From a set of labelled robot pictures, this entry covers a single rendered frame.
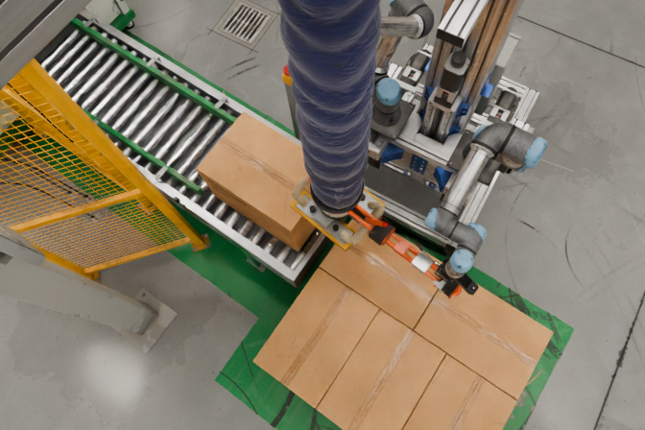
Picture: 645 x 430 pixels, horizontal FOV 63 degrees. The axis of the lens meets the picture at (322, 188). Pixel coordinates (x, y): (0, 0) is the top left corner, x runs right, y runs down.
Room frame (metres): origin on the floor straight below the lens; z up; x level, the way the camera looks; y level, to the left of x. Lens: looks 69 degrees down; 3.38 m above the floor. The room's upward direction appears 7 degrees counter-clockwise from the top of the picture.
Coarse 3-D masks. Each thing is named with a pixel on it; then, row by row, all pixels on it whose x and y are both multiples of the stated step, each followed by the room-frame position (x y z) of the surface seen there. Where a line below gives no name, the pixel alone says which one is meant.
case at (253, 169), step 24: (240, 120) 1.39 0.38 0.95; (216, 144) 1.27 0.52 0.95; (240, 144) 1.25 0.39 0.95; (264, 144) 1.23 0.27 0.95; (288, 144) 1.22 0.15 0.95; (216, 168) 1.13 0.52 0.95; (240, 168) 1.12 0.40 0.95; (264, 168) 1.10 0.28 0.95; (288, 168) 1.08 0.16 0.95; (216, 192) 1.11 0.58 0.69; (240, 192) 0.99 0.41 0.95; (264, 192) 0.97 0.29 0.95; (288, 192) 0.95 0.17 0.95; (264, 216) 0.86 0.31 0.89; (288, 216) 0.83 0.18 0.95; (288, 240) 0.78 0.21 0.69
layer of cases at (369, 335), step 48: (336, 288) 0.53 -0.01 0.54; (384, 288) 0.49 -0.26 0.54; (432, 288) 0.46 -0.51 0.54; (480, 288) 0.43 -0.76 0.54; (288, 336) 0.31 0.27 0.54; (336, 336) 0.28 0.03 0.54; (384, 336) 0.25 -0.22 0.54; (432, 336) 0.22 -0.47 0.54; (480, 336) 0.19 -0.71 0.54; (528, 336) 0.16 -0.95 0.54; (288, 384) 0.08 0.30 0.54; (336, 384) 0.05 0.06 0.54; (384, 384) 0.02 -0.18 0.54; (432, 384) -0.01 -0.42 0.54; (480, 384) -0.04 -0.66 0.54
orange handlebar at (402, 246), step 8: (368, 152) 1.01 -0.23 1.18; (360, 208) 0.74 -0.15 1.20; (352, 216) 0.71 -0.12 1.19; (368, 216) 0.70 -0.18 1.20; (368, 224) 0.66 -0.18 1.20; (400, 240) 0.57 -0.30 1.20; (392, 248) 0.55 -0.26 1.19; (400, 248) 0.54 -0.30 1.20; (408, 248) 0.54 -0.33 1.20; (408, 256) 0.50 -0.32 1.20; (432, 264) 0.45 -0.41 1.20
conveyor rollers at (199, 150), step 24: (72, 48) 2.32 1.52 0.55; (96, 48) 2.31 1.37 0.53; (48, 72) 2.15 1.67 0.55; (72, 72) 2.14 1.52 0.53; (96, 72) 2.10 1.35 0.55; (120, 72) 2.09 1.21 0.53; (144, 72) 2.06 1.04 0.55; (72, 96) 1.95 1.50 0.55; (96, 96) 1.93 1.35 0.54; (144, 96) 1.88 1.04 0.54; (120, 120) 1.73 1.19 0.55; (168, 120) 1.68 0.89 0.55; (192, 120) 1.67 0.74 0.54; (120, 144) 1.57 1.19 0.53; (168, 144) 1.52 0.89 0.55; (216, 216) 1.02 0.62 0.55; (240, 216) 1.01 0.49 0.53; (312, 240) 0.81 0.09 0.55
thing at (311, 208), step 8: (304, 192) 0.89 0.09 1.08; (312, 200) 0.85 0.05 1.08; (296, 208) 0.82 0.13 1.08; (304, 208) 0.81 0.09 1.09; (312, 208) 0.80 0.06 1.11; (320, 208) 0.80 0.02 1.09; (304, 216) 0.77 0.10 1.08; (312, 216) 0.77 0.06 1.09; (312, 224) 0.74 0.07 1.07; (320, 224) 0.73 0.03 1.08; (336, 224) 0.72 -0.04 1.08; (344, 224) 0.71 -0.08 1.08; (328, 232) 0.68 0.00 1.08; (336, 232) 0.68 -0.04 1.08; (352, 232) 0.67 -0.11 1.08; (336, 240) 0.64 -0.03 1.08; (344, 248) 0.60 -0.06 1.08
